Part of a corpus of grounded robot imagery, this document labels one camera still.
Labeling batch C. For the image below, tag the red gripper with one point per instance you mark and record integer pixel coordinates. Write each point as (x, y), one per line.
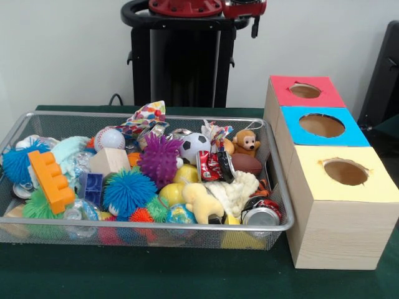
(243, 11)

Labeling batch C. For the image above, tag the white baseball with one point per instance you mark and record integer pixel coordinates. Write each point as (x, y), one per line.
(109, 139)

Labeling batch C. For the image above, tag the plain wooden block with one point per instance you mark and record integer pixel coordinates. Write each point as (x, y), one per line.
(109, 160)

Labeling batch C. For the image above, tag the blue toy brick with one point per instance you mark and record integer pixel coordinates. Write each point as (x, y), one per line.
(90, 187)

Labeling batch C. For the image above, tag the wooden box with three holes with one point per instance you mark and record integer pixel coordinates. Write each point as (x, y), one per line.
(343, 233)

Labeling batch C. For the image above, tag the brown monkey plush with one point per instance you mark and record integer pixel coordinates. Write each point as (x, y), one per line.
(246, 143)

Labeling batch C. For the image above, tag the small soccer ball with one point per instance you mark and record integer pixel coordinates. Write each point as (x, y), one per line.
(194, 146)

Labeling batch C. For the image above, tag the crushed red soda can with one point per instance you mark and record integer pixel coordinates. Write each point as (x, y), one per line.
(209, 166)

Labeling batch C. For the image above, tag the purple spiky ball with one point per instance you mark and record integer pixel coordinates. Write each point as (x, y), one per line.
(159, 160)

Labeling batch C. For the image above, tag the dark green tablecloth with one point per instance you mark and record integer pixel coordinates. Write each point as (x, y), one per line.
(389, 124)
(156, 274)

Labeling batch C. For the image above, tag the yellow plush animal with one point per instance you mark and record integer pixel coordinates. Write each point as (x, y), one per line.
(201, 202)

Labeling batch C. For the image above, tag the light teal cloth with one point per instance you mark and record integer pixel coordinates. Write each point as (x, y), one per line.
(70, 149)

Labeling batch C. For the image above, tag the orange toy brick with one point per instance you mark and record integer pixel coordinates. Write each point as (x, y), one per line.
(51, 180)

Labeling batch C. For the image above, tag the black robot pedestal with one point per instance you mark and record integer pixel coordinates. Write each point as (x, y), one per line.
(187, 62)

